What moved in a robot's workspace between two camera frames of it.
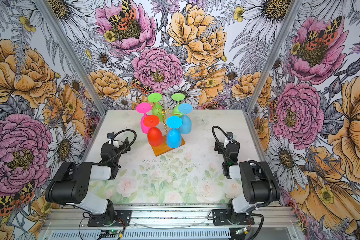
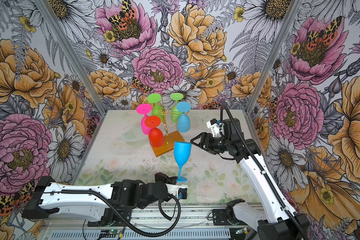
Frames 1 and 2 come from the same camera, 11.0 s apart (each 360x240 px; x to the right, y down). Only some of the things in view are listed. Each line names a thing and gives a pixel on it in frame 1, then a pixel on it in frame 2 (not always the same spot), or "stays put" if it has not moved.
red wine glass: [155, 138] stays put
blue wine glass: [184, 109] stays put
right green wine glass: [177, 97] stays put
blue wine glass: [174, 137] -> [182, 154]
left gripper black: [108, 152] -> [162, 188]
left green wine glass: [157, 109] stays put
